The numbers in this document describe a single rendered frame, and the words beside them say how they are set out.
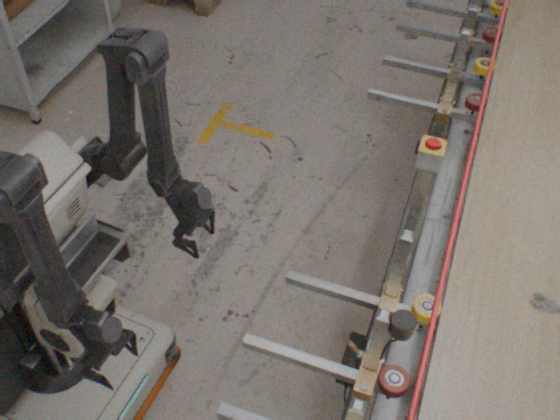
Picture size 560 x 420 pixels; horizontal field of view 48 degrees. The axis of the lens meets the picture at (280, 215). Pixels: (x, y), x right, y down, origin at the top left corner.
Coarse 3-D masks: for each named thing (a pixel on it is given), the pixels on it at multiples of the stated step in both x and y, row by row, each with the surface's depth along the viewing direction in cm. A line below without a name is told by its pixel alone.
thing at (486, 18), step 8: (408, 0) 300; (416, 0) 300; (416, 8) 300; (424, 8) 299; (432, 8) 297; (440, 8) 296; (448, 8) 296; (456, 8) 296; (456, 16) 296; (464, 16) 295; (480, 16) 292; (488, 16) 292; (496, 24) 292
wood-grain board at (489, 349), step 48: (528, 0) 290; (528, 48) 263; (528, 96) 241; (480, 144) 222; (528, 144) 223; (480, 192) 206; (528, 192) 207; (480, 240) 192; (528, 240) 193; (480, 288) 180; (528, 288) 181; (480, 336) 169; (528, 336) 170; (432, 384) 160; (480, 384) 160; (528, 384) 160
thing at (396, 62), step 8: (384, 56) 269; (384, 64) 269; (392, 64) 268; (400, 64) 267; (408, 64) 265; (416, 64) 265; (424, 64) 265; (424, 72) 265; (432, 72) 264; (440, 72) 263; (448, 72) 262; (464, 72) 262; (464, 80) 262; (472, 80) 260; (480, 80) 259
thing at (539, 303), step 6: (534, 294) 179; (540, 294) 177; (534, 300) 177; (540, 300) 177; (546, 300) 176; (552, 300) 177; (534, 306) 176; (540, 306) 175; (546, 306) 175; (552, 306) 175; (558, 306) 175; (552, 312) 175; (558, 312) 175
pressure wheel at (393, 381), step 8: (384, 368) 162; (392, 368) 162; (400, 368) 162; (384, 376) 160; (392, 376) 160; (400, 376) 161; (408, 376) 160; (384, 384) 159; (392, 384) 159; (400, 384) 159; (408, 384) 159; (384, 392) 159; (392, 392) 158; (400, 392) 158
